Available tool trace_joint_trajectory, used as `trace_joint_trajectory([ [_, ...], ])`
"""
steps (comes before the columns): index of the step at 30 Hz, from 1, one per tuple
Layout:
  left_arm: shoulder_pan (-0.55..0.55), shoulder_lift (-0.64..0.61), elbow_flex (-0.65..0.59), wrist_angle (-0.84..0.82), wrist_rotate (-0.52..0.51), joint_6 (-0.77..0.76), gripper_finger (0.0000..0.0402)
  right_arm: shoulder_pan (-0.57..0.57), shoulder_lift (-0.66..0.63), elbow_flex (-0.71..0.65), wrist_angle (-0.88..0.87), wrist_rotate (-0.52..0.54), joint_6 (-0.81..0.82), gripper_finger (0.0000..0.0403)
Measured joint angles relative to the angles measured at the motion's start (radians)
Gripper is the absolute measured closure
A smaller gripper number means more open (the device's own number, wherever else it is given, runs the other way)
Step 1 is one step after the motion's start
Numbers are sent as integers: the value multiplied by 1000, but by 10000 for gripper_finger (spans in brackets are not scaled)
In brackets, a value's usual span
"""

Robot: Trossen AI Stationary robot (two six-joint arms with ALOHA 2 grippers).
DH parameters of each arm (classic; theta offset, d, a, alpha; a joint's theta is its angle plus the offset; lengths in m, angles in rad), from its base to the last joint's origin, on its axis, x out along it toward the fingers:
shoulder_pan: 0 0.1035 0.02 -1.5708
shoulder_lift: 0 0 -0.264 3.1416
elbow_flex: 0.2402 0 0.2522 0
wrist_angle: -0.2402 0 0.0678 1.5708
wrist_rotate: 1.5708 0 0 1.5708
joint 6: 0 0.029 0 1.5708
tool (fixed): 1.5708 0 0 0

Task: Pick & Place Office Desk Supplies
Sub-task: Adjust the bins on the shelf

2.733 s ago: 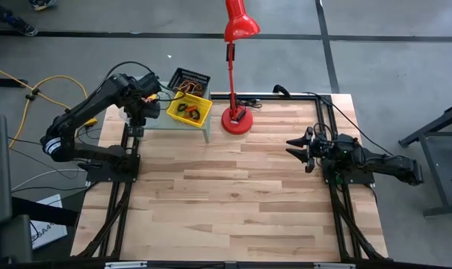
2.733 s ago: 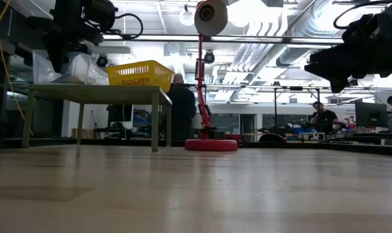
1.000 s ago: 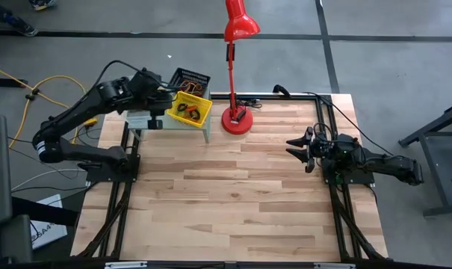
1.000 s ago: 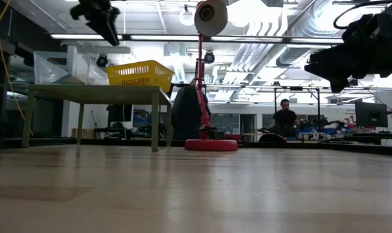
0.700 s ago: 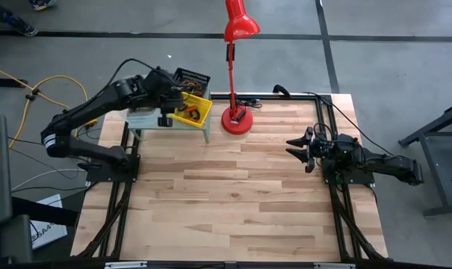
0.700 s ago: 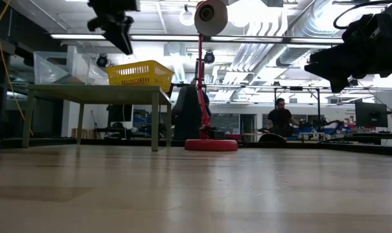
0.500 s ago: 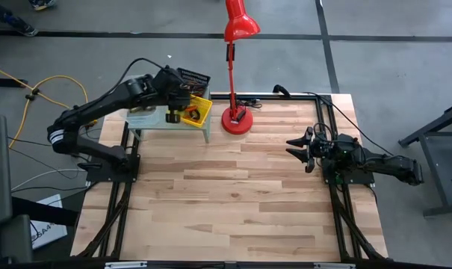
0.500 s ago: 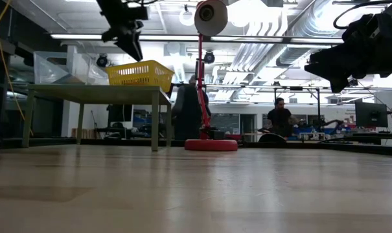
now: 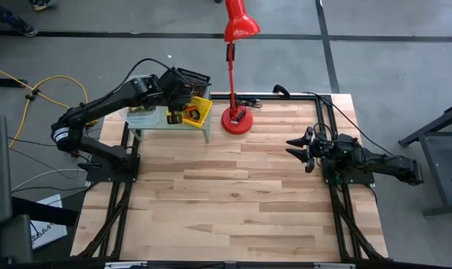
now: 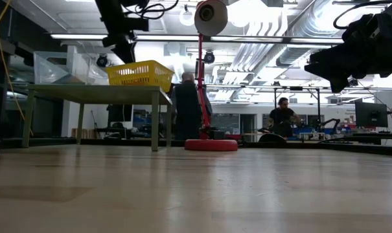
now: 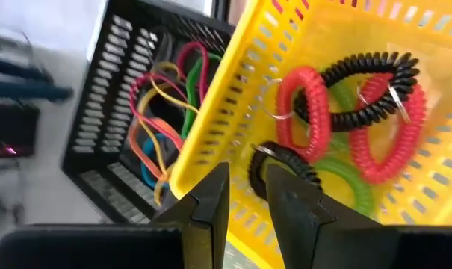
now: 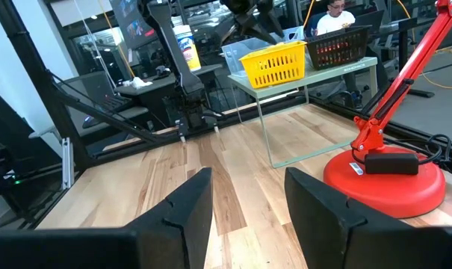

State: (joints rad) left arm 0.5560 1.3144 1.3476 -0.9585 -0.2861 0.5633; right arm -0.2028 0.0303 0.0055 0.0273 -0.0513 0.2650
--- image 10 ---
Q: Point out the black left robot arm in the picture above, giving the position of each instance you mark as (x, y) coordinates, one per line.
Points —
(114, 16)

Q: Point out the wooden slat crate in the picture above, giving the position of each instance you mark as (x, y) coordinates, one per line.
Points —
(85, 133)

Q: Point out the black flat screen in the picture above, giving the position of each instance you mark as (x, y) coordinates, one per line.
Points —
(119, 113)

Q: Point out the black computer monitor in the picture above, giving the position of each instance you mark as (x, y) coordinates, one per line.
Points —
(370, 115)

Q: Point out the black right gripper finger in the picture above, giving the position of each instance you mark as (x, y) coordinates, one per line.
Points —
(328, 63)
(339, 81)

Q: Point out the clear plastic bin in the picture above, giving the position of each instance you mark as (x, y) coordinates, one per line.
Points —
(53, 71)

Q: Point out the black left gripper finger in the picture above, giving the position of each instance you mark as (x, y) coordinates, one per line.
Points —
(127, 55)

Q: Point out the person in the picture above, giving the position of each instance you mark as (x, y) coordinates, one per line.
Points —
(281, 118)
(189, 110)

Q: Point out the green perforated metal shelf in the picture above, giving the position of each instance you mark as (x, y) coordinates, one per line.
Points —
(98, 94)

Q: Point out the red desk lamp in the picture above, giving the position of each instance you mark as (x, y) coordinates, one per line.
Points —
(215, 22)

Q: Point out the ceiling light strip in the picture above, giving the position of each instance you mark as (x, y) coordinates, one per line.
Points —
(247, 39)

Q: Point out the yellow plastic basket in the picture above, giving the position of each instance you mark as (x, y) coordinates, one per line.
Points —
(140, 74)

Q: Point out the black dome camera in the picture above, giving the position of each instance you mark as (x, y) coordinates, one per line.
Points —
(209, 57)
(102, 61)

